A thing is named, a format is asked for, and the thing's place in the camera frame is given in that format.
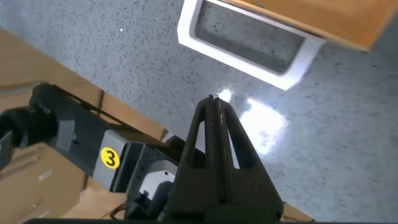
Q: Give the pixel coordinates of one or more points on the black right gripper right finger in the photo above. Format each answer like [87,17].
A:
[248,193]

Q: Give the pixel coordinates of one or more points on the yellow drawer case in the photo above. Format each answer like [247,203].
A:
[357,4]

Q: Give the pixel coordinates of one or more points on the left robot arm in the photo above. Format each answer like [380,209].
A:
[77,133]

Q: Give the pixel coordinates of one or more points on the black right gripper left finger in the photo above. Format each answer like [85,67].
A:
[199,186]

